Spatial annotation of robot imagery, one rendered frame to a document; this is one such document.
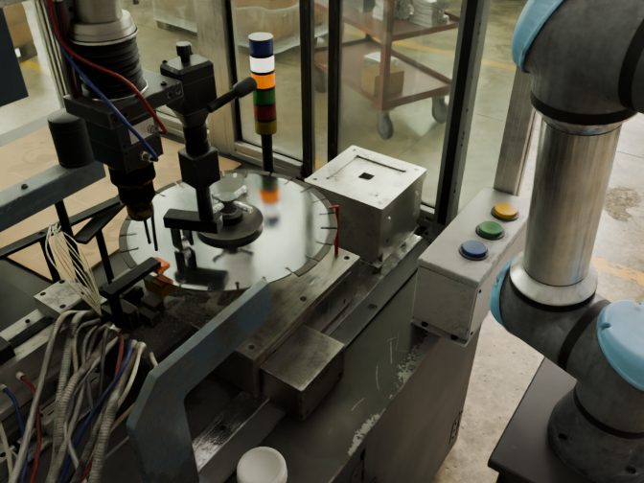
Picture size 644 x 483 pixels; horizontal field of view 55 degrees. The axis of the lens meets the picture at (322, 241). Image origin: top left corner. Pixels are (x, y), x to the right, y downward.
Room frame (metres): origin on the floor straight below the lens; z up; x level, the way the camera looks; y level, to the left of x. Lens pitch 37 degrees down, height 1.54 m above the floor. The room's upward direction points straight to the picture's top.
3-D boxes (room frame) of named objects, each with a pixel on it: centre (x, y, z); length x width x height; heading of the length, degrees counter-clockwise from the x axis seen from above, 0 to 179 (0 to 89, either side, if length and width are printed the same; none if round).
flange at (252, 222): (0.83, 0.15, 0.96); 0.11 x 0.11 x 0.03
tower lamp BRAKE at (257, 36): (1.13, 0.11, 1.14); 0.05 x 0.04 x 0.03; 55
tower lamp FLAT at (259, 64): (1.13, 0.11, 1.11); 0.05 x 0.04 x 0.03; 55
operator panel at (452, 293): (0.89, -0.28, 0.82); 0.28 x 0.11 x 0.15; 145
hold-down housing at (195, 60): (0.76, 0.17, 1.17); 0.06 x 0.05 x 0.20; 136
